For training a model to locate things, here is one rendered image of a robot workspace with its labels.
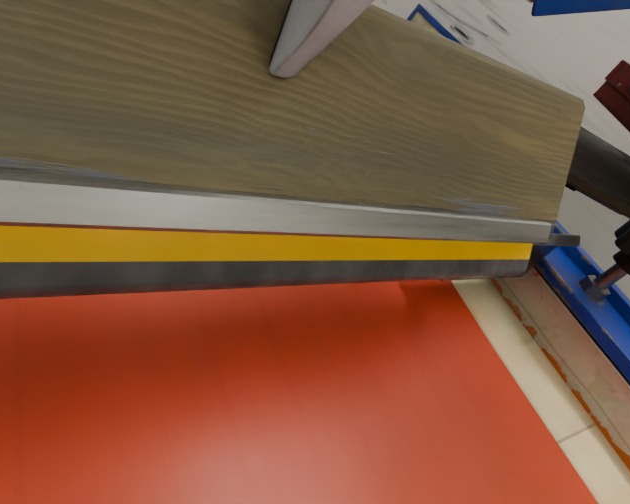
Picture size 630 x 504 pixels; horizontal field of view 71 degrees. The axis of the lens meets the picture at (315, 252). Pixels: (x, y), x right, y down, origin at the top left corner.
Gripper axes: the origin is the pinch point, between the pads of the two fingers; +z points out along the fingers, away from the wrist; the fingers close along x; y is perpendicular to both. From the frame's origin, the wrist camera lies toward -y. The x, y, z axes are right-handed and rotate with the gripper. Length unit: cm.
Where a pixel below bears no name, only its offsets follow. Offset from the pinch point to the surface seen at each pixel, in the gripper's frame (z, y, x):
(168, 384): 13.6, 1.6, 5.6
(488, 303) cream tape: 13.7, -22.9, 3.3
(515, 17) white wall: 12, -200, -155
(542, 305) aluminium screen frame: 11.5, -25.2, 5.2
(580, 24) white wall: 0, -200, -123
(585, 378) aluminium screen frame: 12.3, -25.2, 10.7
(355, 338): 13.7, -8.9, 4.7
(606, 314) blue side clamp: 9.1, -27.1, 7.8
